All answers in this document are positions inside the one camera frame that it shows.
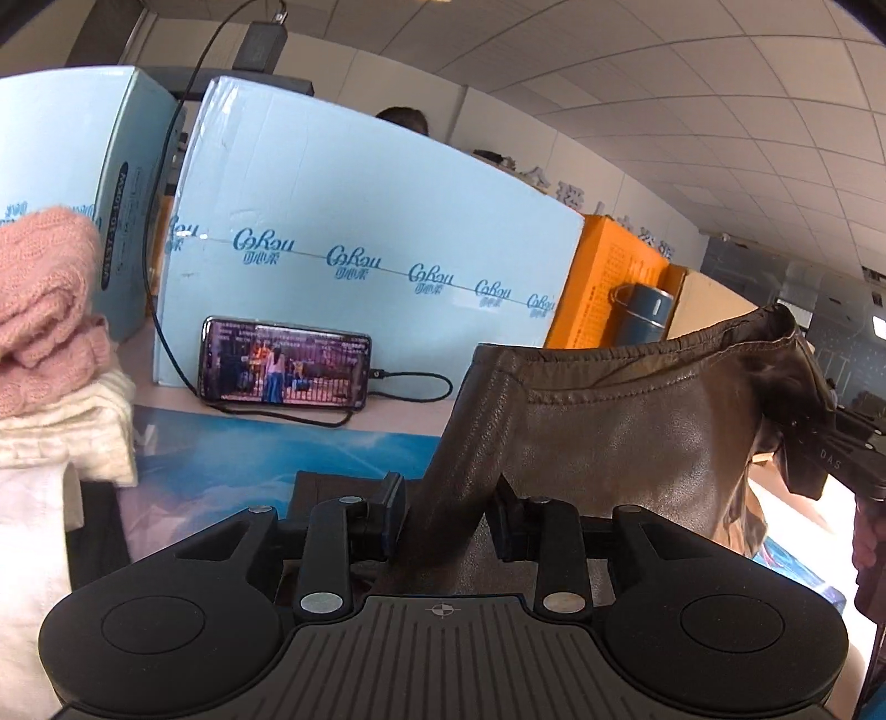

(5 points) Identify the pink knitted sweater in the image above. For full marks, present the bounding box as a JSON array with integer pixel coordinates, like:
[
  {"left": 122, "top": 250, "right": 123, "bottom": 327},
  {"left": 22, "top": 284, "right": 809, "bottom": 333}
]
[{"left": 0, "top": 204, "right": 116, "bottom": 420}]

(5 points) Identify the light blue box with label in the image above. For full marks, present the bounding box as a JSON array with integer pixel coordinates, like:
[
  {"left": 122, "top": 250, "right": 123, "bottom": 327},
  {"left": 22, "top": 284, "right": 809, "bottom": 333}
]
[{"left": 0, "top": 65, "right": 179, "bottom": 343}]

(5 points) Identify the brown leather garment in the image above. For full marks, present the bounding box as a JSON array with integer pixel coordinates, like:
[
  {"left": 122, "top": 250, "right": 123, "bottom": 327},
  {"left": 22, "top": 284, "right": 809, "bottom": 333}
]
[{"left": 391, "top": 302, "right": 838, "bottom": 596}]

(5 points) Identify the orange box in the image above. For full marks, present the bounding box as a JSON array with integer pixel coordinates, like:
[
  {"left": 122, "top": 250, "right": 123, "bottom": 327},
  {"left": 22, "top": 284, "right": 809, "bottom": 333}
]
[{"left": 543, "top": 213, "right": 688, "bottom": 349}]

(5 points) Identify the blue thermos bottle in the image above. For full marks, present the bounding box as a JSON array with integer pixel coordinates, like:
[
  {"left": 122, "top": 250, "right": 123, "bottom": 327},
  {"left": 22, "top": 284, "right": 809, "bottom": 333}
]
[{"left": 607, "top": 281, "right": 677, "bottom": 345}]

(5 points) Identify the black charger adapter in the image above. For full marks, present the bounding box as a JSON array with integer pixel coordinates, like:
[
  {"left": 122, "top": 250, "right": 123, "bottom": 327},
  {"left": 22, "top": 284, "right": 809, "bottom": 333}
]
[{"left": 231, "top": 19, "right": 290, "bottom": 74}]

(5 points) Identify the white cloth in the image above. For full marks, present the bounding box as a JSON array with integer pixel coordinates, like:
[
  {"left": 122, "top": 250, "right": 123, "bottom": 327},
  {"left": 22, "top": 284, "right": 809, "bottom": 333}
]
[{"left": 0, "top": 462, "right": 85, "bottom": 720}]

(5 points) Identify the dark grey partition top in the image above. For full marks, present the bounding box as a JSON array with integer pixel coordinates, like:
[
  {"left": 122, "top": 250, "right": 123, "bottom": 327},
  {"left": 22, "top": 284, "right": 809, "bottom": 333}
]
[{"left": 138, "top": 64, "right": 317, "bottom": 99}]

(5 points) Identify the smartphone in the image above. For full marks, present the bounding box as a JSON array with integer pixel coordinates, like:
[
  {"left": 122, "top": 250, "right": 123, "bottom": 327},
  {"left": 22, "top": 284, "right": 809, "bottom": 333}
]
[{"left": 199, "top": 316, "right": 373, "bottom": 407}]

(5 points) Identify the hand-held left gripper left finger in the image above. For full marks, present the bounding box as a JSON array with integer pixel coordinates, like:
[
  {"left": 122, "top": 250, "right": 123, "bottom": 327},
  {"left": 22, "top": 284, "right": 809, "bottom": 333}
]
[{"left": 169, "top": 472, "right": 416, "bottom": 622}]

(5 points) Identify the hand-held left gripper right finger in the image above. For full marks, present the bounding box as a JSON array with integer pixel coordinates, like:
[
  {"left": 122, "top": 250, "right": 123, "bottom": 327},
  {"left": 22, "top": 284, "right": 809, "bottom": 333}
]
[{"left": 485, "top": 472, "right": 714, "bottom": 617}]

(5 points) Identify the person's head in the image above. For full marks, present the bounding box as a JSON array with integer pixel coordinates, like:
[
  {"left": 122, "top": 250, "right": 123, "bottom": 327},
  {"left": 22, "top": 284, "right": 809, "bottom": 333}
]
[{"left": 374, "top": 106, "right": 430, "bottom": 137}]

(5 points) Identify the black charging cable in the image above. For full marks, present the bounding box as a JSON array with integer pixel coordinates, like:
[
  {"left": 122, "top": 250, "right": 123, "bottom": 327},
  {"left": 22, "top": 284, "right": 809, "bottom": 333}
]
[{"left": 142, "top": 0, "right": 455, "bottom": 429}]

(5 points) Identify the light blue cardboard box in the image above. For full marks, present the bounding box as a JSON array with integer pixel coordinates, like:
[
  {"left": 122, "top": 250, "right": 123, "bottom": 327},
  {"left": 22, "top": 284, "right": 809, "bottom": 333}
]
[{"left": 151, "top": 76, "right": 588, "bottom": 425}]

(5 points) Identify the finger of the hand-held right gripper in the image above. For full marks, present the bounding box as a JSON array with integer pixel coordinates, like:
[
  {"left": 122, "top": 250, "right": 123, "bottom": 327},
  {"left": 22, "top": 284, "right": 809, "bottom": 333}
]
[
  {"left": 827, "top": 402, "right": 886, "bottom": 439},
  {"left": 781, "top": 422, "right": 886, "bottom": 501}
]

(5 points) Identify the blue printed table mat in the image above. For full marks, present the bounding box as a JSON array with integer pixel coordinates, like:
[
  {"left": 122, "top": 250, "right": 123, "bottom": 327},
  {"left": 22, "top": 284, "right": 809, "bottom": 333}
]
[{"left": 130, "top": 405, "right": 444, "bottom": 562}]

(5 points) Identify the person's right hand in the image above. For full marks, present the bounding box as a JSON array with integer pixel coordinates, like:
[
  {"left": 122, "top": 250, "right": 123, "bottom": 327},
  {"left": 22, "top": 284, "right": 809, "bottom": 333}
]
[{"left": 851, "top": 497, "right": 886, "bottom": 619}]

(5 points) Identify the brown cardboard box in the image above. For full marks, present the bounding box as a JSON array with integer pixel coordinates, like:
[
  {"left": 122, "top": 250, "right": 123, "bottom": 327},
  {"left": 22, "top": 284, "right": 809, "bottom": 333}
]
[{"left": 663, "top": 266, "right": 764, "bottom": 342}]

